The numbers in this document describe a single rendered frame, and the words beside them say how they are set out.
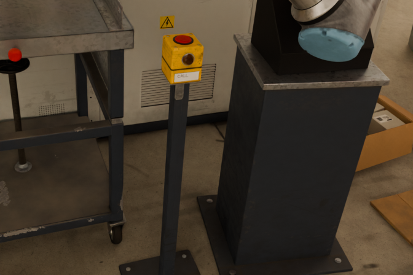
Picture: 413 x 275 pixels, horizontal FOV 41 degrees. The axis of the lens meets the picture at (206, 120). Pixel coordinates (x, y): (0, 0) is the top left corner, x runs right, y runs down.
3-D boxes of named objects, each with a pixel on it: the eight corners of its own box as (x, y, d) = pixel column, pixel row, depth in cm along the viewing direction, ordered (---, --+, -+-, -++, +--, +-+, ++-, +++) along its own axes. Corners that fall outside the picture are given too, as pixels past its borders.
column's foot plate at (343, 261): (308, 189, 230) (308, 185, 229) (352, 271, 195) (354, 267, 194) (196, 198, 220) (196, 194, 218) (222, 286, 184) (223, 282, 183)
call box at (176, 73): (201, 82, 136) (204, 45, 131) (170, 86, 134) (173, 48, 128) (190, 67, 142) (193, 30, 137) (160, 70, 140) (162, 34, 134)
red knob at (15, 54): (23, 62, 136) (21, 51, 135) (9, 64, 135) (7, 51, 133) (21, 54, 140) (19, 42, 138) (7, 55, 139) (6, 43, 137)
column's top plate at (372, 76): (343, 37, 184) (344, 31, 183) (388, 86, 158) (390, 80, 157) (232, 38, 175) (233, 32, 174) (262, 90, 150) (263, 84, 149)
